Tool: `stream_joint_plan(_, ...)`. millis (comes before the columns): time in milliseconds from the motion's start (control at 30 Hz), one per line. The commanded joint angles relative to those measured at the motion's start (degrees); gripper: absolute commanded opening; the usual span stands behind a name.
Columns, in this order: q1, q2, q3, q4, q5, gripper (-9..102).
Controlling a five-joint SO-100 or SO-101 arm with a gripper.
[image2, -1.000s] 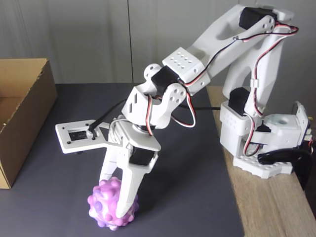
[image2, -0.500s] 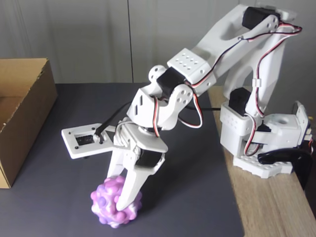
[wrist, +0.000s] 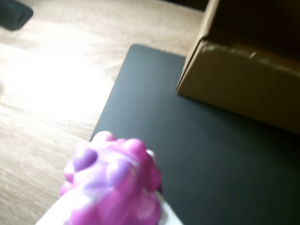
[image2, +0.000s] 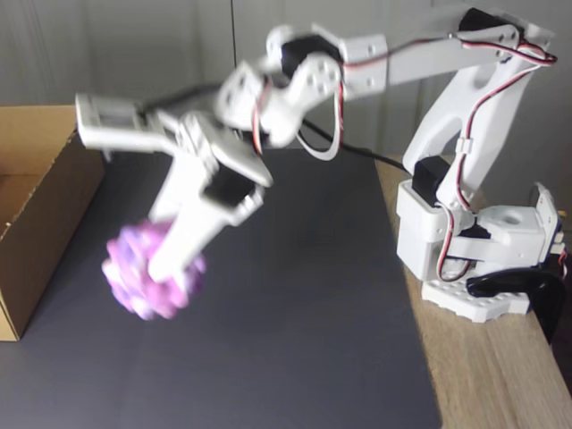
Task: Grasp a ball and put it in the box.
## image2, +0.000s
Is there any pink purple spiky ball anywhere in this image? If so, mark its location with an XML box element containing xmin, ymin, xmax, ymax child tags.
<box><xmin>101</xmin><ymin>219</ymin><xmax>207</xmax><ymax>321</ymax></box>

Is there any brown cardboard box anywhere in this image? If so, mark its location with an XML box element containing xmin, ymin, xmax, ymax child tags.
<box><xmin>0</xmin><ymin>105</ymin><xmax>106</xmax><ymax>343</ymax></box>

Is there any dark grey table mat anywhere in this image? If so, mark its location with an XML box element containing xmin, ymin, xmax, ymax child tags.
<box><xmin>0</xmin><ymin>147</ymin><xmax>443</xmax><ymax>429</ymax></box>

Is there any black table clamp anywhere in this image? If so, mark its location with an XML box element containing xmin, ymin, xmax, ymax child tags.
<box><xmin>467</xmin><ymin>270</ymin><xmax>567</xmax><ymax>345</ymax></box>

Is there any thin white looped cable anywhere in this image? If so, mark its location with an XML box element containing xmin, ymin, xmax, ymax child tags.
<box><xmin>297</xmin><ymin>82</ymin><xmax>346</xmax><ymax>162</ymax></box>

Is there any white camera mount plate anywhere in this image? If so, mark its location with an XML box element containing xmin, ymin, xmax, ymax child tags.
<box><xmin>74</xmin><ymin>92</ymin><xmax>180</xmax><ymax>157</ymax></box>

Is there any black camera cable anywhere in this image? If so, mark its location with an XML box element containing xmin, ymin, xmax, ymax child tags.
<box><xmin>138</xmin><ymin>84</ymin><xmax>412</xmax><ymax>175</ymax></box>

